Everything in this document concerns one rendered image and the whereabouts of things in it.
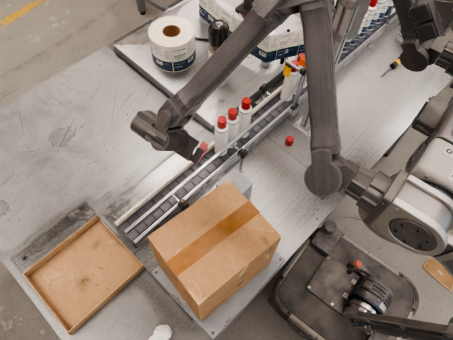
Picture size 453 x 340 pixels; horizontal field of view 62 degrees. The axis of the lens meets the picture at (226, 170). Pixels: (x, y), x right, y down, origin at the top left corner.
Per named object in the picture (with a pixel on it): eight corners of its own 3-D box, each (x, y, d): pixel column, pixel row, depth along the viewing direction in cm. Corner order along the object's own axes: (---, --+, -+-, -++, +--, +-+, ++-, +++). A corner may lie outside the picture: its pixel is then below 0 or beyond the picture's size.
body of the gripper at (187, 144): (173, 123, 111) (160, 121, 104) (201, 141, 108) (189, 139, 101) (164, 142, 112) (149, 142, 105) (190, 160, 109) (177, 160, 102)
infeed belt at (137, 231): (370, 20, 200) (373, 14, 197) (383, 28, 197) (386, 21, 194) (118, 229, 137) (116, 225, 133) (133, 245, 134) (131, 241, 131)
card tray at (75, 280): (100, 218, 140) (96, 214, 136) (145, 268, 131) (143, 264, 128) (26, 276, 128) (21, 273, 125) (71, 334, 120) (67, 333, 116)
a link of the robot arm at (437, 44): (446, 55, 97) (456, 42, 99) (410, 38, 100) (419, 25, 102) (431, 77, 106) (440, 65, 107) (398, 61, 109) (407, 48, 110)
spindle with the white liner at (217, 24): (218, 69, 173) (218, 12, 148) (232, 79, 170) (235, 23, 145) (203, 79, 170) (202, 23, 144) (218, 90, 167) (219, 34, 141)
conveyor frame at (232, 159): (367, 21, 202) (370, 13, 197) (385, 31, 198) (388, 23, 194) (116, 228, 138) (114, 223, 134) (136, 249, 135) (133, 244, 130)
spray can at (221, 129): (220, 143, 153) (222, 110, 135) (230, 151, 151) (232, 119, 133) (211, 151, 151) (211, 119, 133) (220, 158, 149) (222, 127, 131)
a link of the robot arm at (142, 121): (170, 114, 93) (189, 112, 100) (137, 92, 96) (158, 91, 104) (154, 155, 97) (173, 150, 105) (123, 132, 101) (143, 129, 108)
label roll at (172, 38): (195, 41, 182) (194, 15, 170) (195, 72, 172) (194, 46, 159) (154, 42, 181) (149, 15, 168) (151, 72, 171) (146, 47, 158)
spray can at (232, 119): (230, 135, 155) (232, 102, 137) (239, 143, 153) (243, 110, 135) (221, 143, 153) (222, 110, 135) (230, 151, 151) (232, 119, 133)
